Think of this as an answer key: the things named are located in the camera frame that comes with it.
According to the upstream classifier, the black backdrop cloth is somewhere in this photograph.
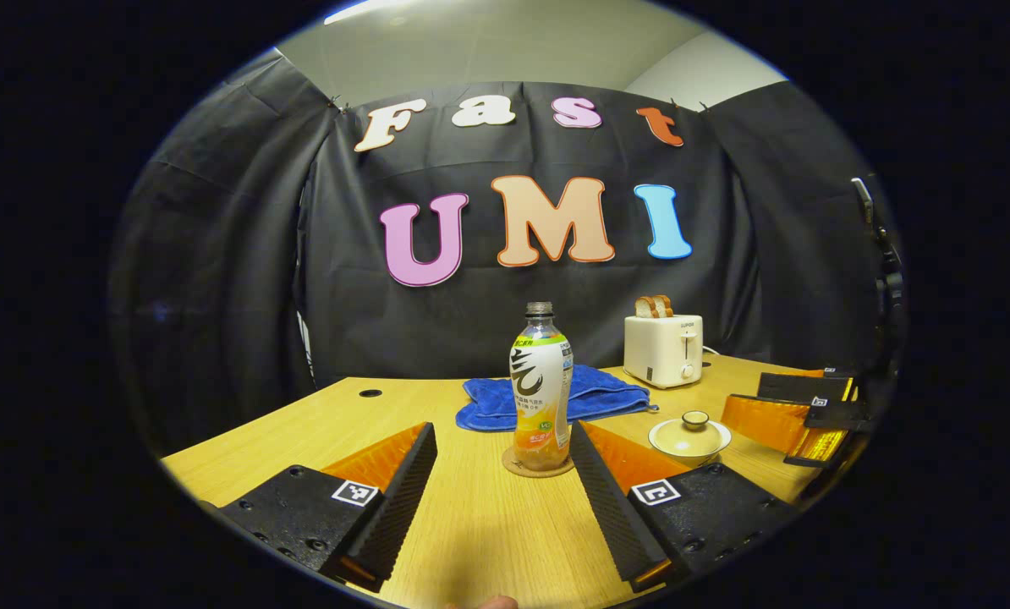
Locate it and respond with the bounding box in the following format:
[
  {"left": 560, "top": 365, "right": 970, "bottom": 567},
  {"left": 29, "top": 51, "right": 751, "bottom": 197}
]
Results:
[{"left": 107, "top": 55, "right": 903, "bottom": 458}]

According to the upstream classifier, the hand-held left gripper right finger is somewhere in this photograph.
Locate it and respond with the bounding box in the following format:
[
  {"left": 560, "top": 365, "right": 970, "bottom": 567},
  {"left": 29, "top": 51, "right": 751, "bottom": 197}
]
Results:
[{"left": 569, "top": 420, "right": 802, "bottom": 593}]

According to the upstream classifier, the white teacup lid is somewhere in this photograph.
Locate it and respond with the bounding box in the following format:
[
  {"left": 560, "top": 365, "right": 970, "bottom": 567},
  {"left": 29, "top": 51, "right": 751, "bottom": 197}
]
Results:
[{"left": 649, "top": 411, "right": 733, "bottom": 447}]

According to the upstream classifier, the white toaster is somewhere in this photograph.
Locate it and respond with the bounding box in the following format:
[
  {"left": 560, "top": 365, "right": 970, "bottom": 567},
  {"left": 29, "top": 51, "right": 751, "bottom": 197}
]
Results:
[{"left": 623, "top": 315, "right": 705, "bottom": 390}]

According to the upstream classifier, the round brown coaster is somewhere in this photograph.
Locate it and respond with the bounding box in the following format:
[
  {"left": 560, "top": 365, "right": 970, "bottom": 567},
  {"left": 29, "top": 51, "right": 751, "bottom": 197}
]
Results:
[{"left": 502, "top": 447, "right": 575, "bottom": 479}]

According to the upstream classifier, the blue towel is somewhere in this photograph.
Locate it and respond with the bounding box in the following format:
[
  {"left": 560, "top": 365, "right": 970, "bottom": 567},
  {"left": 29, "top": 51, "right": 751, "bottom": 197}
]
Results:
[{"left": 456, "top": 365, "right": 660, "bottom": 433}]

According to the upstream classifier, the white teacup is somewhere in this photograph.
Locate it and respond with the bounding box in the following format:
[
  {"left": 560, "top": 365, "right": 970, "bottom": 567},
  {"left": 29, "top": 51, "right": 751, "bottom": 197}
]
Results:
[{"left": 650, "top": 431, "right": 731, "bottom": 467}]

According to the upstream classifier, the clear labelled water bottle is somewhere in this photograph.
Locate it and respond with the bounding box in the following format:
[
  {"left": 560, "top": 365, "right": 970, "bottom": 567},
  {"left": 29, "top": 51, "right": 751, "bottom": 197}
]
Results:
[{"left": 509, "top": 302, "right": 574, "bottom": 472}]

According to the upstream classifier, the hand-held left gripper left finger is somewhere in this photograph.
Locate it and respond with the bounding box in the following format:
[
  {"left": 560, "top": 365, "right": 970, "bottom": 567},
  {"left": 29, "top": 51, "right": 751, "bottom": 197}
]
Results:
[{"left": 217, "top": 421, "right": 438, "bottom": 593}]

